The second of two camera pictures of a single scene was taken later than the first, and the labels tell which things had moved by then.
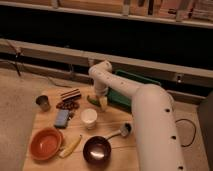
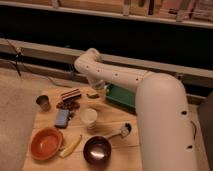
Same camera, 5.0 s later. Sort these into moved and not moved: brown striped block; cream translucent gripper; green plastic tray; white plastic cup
Moved: cream translucent gripper
Not moved: green plastic tray; brown striped block; white plastic cup
